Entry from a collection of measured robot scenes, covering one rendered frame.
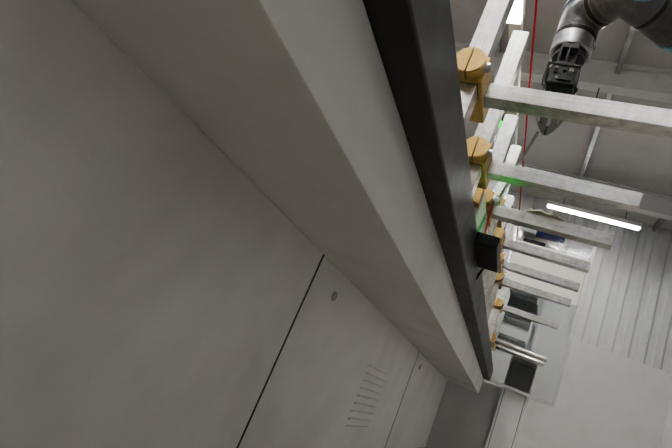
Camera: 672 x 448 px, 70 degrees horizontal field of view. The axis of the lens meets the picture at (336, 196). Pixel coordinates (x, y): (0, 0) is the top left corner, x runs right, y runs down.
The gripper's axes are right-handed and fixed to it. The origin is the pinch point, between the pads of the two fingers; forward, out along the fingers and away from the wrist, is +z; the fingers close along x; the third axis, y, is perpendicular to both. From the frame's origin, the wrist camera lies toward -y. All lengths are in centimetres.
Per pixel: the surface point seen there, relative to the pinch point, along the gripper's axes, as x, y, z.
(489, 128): -9.5, 12.4, 9.5
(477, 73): -8.6, 39.3, 17.0
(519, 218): -1.1, -16.8, 15.2
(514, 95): -3.3, 33.2, 15.5
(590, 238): 15.0, -16.9, 15.5
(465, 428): -13, -256, 69
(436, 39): -6, 65, 33
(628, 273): 139, -886, -294
